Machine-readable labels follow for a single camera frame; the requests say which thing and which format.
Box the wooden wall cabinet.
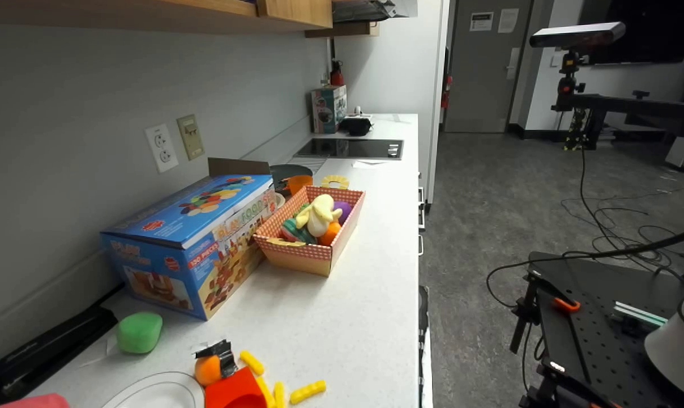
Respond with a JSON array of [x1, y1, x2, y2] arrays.
[[0, 0, 334, 33]]

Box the purple toy fruit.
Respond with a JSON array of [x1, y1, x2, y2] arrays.
[[331, 197, 353, 224]]

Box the yellow plush toy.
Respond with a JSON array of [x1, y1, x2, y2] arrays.
[[295, 193, 345, 241]]

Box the orange toy fruit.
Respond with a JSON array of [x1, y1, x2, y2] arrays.
[[316, 219, 342, 246]]

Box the orange plastic cup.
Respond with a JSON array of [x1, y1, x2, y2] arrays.
[[283, 172, 315, 200]]

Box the green toy vegetable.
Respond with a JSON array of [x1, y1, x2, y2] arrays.
[[280, 215, 316, 244]]

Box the black glass cooktop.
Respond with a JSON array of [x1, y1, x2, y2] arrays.
[[291, 135, 406, 160]]

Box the dark grey round plate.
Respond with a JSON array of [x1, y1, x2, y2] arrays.
[[270, 163, 315, 189]]

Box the red checkered cardboard basket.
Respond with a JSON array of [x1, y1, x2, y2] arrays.
[[251, 183, 367, 279]]

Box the black bowl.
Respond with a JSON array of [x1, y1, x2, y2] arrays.
[[338, 110, 373, 138]]

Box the teal product carton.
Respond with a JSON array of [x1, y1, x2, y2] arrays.
[[308, 83, 350, 135]]

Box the red canister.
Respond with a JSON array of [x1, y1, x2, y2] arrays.
[[325, 58, 346, 88]]

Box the blue toy food box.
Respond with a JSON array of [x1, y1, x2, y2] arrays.
[[100, 154, 279, 321]]

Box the yellow toy fry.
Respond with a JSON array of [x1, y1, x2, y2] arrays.
[[270, 378, 290, 408], [238, 346, 270, 378], [288, 378, 331, 405]]

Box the grey door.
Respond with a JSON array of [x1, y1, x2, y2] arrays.
[[440, 0, 537, 135]]

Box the grey range hood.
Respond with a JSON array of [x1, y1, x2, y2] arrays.
[[331, 0, 422, 25]]

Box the orange black toy piece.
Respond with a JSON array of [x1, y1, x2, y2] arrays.
[[193, 337, 239, 388]]

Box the red orange toy container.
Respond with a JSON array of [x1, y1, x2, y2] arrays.
[[201, 365, 272, 408]]

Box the white paper notice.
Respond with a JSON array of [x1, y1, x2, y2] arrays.
[[467, 8, 495, 33], [495, 6, 520, 37]]

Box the green sponge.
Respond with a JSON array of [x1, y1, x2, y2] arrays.
[[114, 311, 166, 359]]

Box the black breadboard table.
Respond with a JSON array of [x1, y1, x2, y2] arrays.
[[526, 251, 684, 408]]

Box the pale green tube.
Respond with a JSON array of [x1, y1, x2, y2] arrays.
[[612, 300, 673, 328]]

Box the black stapler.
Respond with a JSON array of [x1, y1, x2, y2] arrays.
[[0, 304, 119, 405]]

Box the large dark screen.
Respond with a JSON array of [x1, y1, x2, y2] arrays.
[[577, 0, 684, 69]]

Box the yellow toy pineapple ring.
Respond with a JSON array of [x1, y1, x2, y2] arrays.
[[319, 172, 353, 191]]

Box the red wall fire extinguisher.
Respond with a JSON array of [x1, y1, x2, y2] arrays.
[[440, 70, 456, 114]]

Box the beige wall switch plate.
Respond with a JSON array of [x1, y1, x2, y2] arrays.
[[174, 110, 208, 160]]

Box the white wall power outlet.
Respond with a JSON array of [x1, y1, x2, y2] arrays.
[[144, 123, 180, 174]]

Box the thin black floor cable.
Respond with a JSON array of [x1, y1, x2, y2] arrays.
[[560, 142, 684, 267]]

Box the black clamp orange handle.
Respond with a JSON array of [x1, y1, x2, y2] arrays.
[[508, 270, 586, 359]]

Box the black camera stand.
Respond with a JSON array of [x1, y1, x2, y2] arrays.
[[551, 47, 684, 154]]

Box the thick black floor cable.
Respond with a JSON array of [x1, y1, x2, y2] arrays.
[[482, 223, 684, 313]]

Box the black stereo camera bar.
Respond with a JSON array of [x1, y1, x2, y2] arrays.
[[527, 18, 629, 50]]

